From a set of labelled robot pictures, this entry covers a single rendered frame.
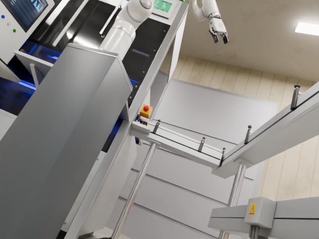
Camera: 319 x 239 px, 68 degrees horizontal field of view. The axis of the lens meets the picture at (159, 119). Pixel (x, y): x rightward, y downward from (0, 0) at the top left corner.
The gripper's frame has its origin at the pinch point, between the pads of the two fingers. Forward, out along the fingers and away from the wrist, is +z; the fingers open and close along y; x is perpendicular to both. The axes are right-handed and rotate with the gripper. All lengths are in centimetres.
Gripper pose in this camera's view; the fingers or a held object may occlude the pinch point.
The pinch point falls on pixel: (221, 41)
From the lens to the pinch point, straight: 166.7
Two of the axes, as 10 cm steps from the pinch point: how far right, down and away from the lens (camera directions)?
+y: 8.1, -1.2, 5.7
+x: -5.2, 2.7, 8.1
